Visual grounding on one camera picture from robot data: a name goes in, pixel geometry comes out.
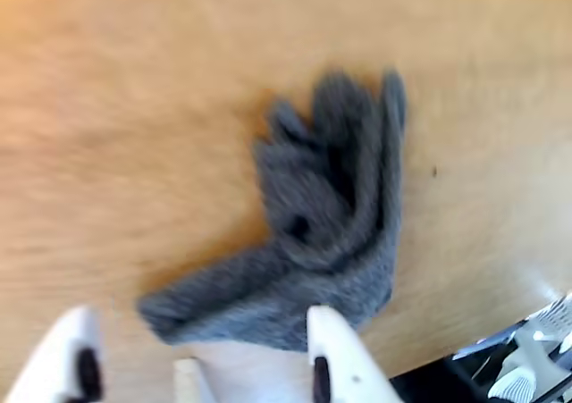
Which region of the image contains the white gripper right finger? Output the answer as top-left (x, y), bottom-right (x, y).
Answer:
top-left (172, 305), bottom-right (404, 403)

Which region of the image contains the grey fleece cloth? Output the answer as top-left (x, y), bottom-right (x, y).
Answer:
top-left (135, 64), bottom-right (409, 353)

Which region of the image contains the grey office chair base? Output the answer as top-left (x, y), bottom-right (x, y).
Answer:
top-left (448, 289), bottom-right (572, 403)

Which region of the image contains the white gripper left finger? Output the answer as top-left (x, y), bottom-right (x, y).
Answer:
top-left (0, 305), bottom-right (106, 403)

